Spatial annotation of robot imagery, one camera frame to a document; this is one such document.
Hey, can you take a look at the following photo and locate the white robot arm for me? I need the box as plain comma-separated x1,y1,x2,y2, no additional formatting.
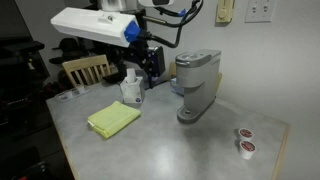
97,0,174,88

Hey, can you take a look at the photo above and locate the white coffee pod cup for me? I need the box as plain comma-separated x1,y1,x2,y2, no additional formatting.
239,140,257,160
238,128,254,141

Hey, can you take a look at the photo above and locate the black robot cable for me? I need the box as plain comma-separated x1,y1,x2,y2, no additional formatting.
139,0,204,49

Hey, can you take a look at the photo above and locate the grey pod coffee maker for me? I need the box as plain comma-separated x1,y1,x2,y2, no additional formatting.
175,49,222,124

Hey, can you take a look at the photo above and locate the white wall switch plate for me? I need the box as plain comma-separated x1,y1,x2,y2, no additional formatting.
245,0,277,23

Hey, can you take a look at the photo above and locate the folded yellow-green cloth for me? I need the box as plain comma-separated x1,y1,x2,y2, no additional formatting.
88,101,141,139

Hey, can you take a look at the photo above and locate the grey tissue box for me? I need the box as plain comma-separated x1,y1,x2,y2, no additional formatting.
120,68,145,107

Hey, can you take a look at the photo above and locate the beige wall thermostat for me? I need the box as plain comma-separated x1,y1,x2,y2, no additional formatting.
216,0,234,23

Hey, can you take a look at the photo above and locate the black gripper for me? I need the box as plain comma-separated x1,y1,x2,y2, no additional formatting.
127,46,166,88

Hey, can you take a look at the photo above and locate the wooden chair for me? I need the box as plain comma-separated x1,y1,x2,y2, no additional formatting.
62,55,112,87

